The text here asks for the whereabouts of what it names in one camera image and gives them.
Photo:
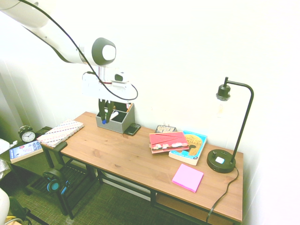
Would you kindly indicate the dark wooden side table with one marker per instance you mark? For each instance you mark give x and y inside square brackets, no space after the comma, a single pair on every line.
[25,165]

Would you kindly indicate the black stand base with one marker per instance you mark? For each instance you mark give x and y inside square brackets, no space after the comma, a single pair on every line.
[20,211]

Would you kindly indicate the wooden desk black frame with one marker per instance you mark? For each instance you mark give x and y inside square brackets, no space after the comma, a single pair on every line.
[112,150]

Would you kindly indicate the grey desk organizer holder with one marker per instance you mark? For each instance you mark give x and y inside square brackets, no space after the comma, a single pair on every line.
[117,126]

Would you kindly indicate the black desk lamp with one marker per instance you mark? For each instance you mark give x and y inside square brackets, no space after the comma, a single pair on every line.
[220,162]

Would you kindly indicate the black alarm clock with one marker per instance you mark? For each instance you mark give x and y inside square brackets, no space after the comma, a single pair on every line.
[27,136]

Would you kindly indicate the striped fabric notebook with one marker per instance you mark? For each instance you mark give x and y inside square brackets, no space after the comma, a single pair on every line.
[59,133]

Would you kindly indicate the orange pencil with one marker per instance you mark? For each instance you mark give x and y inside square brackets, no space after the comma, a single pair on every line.
[128,107]

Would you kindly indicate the clear light bulb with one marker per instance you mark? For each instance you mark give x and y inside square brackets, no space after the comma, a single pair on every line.
[221,109]

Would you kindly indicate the black blue headphones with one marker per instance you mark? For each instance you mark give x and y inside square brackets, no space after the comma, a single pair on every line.
[54,185]

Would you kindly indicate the white crumpled plastic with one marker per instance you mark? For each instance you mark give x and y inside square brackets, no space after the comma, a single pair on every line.
[4,145]

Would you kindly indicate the black phone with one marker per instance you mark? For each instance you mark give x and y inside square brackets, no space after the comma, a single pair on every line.
[132,129]

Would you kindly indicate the black headphone hanger clamp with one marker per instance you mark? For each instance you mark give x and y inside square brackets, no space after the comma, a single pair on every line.
[60,150]

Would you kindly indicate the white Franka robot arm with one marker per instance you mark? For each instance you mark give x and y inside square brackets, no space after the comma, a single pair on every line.
[42,22]

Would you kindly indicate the small patterned box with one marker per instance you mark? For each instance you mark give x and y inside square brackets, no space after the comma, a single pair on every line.
[166,128]

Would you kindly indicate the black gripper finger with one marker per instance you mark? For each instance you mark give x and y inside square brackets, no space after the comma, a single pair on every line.
[101,110]
[110,112]

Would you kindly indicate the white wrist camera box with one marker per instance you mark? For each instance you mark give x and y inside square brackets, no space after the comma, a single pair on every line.
[120,76]

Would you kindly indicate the white marker blue cap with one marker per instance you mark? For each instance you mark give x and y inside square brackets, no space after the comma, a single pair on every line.
[115,115]

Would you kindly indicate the blue white paperback book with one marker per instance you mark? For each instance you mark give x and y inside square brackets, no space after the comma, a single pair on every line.
[25,152]

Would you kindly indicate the blue orange paperback book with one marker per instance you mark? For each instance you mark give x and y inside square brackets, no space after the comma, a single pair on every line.
[195,150]

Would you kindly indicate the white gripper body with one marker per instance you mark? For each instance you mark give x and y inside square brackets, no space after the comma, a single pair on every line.
[93,87]

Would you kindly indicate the red book with sushi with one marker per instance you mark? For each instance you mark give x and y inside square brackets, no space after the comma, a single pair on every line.
[167,140]

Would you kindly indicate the pink sticky note pad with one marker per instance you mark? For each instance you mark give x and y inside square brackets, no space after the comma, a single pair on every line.
[188,177]

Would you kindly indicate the silver bubble wrap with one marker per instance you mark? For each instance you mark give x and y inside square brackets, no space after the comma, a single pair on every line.
[3,167]

